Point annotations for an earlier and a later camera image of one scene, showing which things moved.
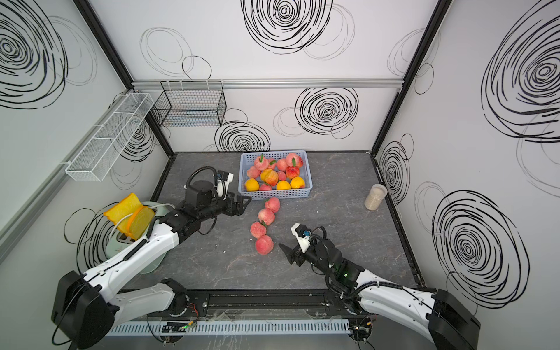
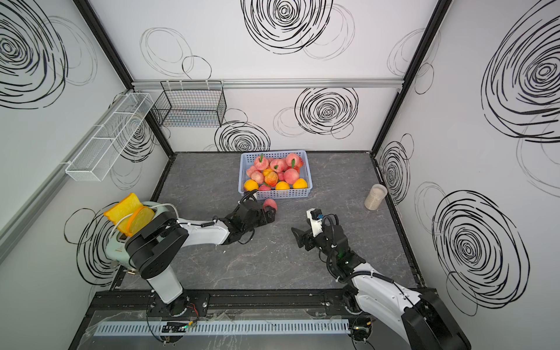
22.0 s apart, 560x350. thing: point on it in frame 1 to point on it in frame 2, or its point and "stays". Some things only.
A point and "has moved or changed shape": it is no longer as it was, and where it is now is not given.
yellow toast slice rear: (127, 205) stays
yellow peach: (251, 185) stays
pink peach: (264, 245) to (291, 176)
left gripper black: (240, 209) to (270, 216)
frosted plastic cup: (377, 193) stays
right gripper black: (292, 254) to (304, 237)
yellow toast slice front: (140, 222) stays
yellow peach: (283, 185) stays
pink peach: (253, 173) stays
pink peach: (258, 230) to (257, 176)
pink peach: (294, 160) stays
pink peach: (266, 216) has moved or changed shape
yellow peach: (297, 182) stays
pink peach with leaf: (260, 162) stays
